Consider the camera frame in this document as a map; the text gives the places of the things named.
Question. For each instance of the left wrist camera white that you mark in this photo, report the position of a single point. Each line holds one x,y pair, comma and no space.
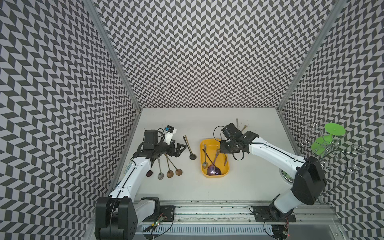
169,131

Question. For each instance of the purple iridescent spoon dark handle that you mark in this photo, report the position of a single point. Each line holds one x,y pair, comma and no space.
212,170

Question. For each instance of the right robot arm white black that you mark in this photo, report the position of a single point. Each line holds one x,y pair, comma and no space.
307,173

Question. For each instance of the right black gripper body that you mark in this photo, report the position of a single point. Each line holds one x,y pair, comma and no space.
228,146

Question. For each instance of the aluminium front rail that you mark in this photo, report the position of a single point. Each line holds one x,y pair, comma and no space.
232,212

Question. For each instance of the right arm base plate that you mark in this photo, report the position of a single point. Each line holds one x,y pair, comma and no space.
270,214

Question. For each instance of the dark brown small spoon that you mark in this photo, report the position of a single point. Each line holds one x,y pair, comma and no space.
149,173

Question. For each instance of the small silver teaspoon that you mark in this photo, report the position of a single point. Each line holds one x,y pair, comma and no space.
161,174

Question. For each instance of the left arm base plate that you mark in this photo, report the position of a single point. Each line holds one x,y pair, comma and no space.
163,214

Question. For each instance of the yellow plastic storage box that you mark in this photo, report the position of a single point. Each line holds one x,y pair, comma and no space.
212,145

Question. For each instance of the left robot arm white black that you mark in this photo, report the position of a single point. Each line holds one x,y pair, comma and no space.
117,216

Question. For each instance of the copper spoon long handle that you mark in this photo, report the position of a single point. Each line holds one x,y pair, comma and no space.
179,172

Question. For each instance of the bronze spoon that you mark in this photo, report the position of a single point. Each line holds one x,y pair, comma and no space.
170,173

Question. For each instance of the plain gold long spoon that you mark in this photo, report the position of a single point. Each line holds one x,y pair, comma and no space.
189,146

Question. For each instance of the plain silver spoon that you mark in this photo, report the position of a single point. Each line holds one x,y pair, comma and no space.
216,156

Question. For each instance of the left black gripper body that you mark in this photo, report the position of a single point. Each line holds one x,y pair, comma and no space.
162,148

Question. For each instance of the black spoon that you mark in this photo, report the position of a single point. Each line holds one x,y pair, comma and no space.
192,155

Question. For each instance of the ornate silver gold spoon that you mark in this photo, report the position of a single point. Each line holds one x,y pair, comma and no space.
205,164

